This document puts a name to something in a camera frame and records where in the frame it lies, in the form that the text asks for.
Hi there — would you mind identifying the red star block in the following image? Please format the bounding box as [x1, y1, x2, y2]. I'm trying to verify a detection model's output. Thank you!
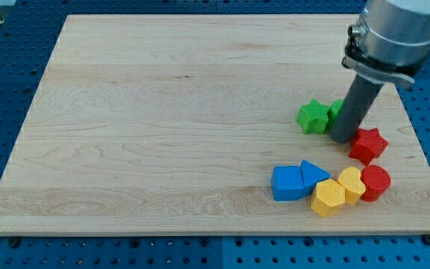
[348, 128, 389, 166]

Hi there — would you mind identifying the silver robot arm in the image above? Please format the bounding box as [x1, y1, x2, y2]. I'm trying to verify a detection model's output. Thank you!
[342, 0, 430, 87]

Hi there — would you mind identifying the green star block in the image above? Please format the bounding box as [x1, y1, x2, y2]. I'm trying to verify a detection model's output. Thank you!
[296, 99, 330, 135]

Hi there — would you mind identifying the wooden board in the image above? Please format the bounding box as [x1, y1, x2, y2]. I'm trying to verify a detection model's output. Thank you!
[0, 14, 430, 237]

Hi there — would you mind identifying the blue square block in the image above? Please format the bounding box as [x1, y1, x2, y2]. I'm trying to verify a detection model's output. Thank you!
[270, 166, 304, 202]

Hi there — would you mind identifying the blue triangle block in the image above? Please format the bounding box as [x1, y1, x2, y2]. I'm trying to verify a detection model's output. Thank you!
[300, 160, 331, 196]

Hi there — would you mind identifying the green block behind rod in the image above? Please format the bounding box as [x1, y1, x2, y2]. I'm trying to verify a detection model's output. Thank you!
[326, 99, 343, 131]

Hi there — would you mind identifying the yellow hexagon block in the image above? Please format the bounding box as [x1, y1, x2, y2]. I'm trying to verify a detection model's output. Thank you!
[311, 179, 346, 217]

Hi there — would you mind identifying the yellow heart block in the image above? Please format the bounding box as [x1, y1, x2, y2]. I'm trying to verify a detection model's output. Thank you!
[337, 167, 366, 205]

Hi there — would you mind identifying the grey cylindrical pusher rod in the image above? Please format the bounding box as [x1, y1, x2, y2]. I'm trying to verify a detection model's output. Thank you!
[329, 74, 383, 143]

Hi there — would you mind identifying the red cylinder block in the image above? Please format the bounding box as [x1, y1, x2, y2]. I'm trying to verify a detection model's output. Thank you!
[361, 165, 391, 202]

